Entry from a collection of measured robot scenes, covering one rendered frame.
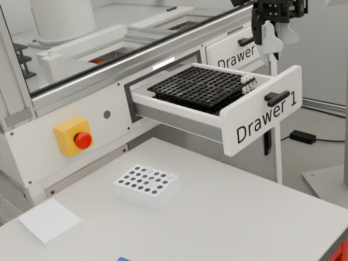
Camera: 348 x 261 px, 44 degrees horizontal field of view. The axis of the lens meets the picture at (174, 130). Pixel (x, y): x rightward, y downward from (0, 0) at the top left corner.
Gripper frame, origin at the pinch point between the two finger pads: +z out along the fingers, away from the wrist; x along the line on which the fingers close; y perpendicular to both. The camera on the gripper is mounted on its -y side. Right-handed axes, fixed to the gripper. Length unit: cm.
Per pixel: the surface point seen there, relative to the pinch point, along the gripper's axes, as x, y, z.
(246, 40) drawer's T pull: 30.4, -29.5, 9.1
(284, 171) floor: 87, -56, 101
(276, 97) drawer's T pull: -1.1, 2.0, 8.9
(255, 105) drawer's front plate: -4.8, -1.1, 10.0
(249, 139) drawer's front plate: -7.5, -1.1, 17.0
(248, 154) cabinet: 34, -36, 55
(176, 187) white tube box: -25.1, -8.2, 22.3
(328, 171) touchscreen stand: 94, -35, 97
